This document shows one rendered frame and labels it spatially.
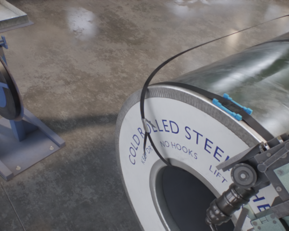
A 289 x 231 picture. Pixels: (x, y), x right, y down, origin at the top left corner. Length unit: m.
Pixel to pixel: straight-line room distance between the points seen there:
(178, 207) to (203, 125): 0.70
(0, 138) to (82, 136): 0.63
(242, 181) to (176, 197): 0.87
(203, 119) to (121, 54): 2.88
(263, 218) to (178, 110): 0.48
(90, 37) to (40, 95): 1.29
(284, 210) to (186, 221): 0.95
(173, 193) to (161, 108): 0.58
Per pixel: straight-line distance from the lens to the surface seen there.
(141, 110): 1.20
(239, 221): 0.77
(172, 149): 1.21
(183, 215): 1.64
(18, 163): 2.57
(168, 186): 1.56
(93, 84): 3.26
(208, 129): 1.00
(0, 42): 1.96
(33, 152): 2.61
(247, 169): 0.76
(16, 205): 2.36
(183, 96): 1.03
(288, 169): 0.72
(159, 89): 1.13
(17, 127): 2.61
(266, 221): 0.76
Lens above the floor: 1.93
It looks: 41 degrees down
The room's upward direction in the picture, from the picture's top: 8 degrees clockwise
